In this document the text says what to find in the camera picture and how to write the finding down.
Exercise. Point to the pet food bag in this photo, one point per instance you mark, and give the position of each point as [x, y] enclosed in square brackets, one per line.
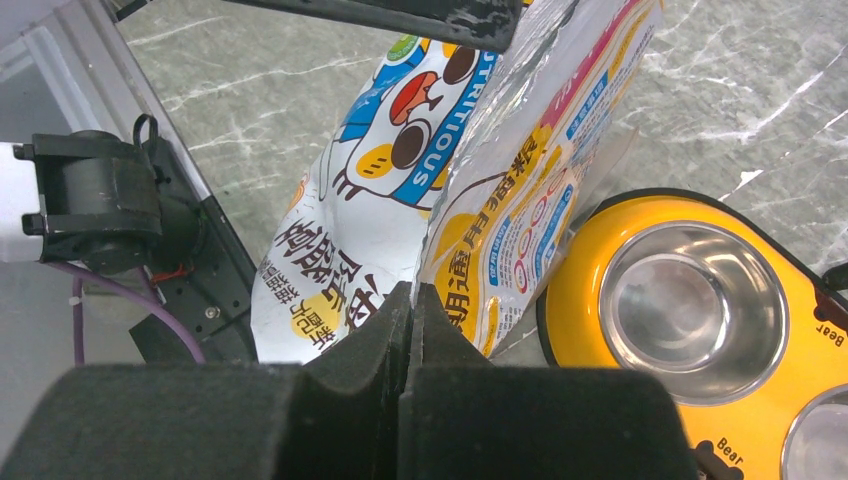
[455, 167]

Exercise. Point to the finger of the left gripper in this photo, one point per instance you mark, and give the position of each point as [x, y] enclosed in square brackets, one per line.
[487, 25]

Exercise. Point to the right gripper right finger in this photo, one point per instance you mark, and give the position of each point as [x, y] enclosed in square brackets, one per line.
[462, 417]

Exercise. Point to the yellow double pet bowl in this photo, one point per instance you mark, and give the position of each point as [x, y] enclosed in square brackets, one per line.
[750, 343]

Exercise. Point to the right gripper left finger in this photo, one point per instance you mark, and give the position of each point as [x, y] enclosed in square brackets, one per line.
[332, 418]

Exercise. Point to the clear plastic scoop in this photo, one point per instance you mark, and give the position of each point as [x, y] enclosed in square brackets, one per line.
[602, 176]

